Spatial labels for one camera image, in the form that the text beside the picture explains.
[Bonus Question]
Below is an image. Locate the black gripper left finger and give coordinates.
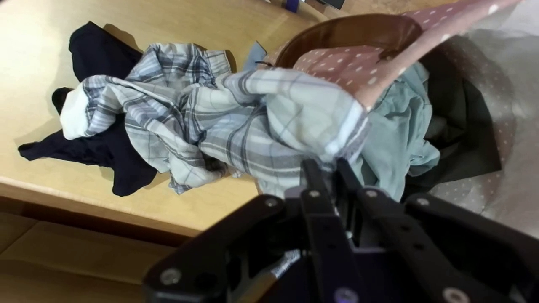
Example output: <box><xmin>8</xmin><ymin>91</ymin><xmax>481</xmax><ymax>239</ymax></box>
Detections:
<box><xmin>141</xmin><ymin>158</ymin><xmax>360</xmax><ymax>303</ymax></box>

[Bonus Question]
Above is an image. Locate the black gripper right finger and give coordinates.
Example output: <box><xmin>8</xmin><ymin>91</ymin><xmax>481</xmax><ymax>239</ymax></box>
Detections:
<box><xmin>335</xmin><ymin>158</ymin><xmax>539</xmax><ymax>303</ymax></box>

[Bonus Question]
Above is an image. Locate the blue grey checkered shirt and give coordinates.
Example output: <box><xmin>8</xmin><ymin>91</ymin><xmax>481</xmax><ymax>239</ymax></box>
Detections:
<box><xmin>57</xmin><ymin>40</ymin><xmax>372</xmax><ymax>200</ymax></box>

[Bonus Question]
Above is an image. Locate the pink patterned laundry bag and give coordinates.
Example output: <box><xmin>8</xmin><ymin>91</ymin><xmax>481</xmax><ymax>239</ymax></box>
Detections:
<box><xmin>274</xmin><ymin>0</ymin><xmax>539</xmax><ymax>232</ymax></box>

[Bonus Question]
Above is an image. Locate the black garment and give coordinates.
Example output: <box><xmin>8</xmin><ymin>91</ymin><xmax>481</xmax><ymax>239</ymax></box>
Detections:
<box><xmin>402</xmin><ymin>48</ymin><xmax>503</xmax><ymax>195</ymax></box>

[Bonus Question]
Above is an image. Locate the teal garment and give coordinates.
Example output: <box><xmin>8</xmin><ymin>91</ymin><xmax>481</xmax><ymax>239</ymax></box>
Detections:
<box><xmin>359</xmin><ymin>60</ymin><xmax>443</xmax><ymax>203</ymax></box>

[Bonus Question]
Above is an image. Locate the navy blue garment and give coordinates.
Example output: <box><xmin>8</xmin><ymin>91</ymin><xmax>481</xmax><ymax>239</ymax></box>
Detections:
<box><xmin>15</xmin><ymin>20</ymin><xmax>161</xmax><ymax>198</ymax></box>

